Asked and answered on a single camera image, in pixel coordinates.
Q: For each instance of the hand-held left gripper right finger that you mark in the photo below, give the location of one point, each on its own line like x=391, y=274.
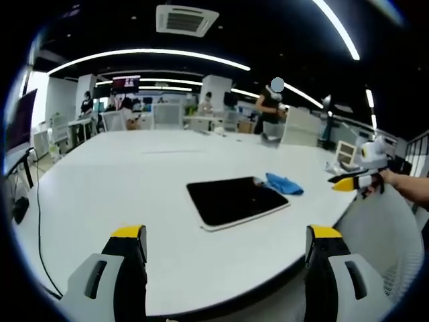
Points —
x=326, y=268

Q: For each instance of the black computer mouse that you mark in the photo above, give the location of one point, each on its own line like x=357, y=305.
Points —
x=20, y=209

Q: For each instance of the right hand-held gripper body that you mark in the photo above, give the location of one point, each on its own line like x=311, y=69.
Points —
x=374, y=155

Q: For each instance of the black tablet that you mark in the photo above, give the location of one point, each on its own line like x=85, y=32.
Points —
x=236, y=201

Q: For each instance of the white mesh office chair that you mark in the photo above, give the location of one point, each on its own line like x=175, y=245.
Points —
x=382, y=234

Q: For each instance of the wooden framed white box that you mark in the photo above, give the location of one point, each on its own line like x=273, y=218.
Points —
x=347, y=155

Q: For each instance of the dark monitor screen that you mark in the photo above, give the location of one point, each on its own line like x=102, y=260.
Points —
x=20, y=122

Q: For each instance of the ceiling air conditioner vent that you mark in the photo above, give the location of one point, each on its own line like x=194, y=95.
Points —
x=187, y=19

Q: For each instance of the hanging red display screen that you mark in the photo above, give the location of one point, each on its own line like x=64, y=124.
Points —
x=125, y=82

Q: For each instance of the blue cleaning cloth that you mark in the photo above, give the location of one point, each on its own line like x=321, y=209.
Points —
x=283, y=184

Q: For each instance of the person's right hand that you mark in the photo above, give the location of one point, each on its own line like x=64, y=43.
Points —
x=388, y=177

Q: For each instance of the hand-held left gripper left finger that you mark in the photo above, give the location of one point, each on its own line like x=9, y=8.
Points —
x=124, y=268

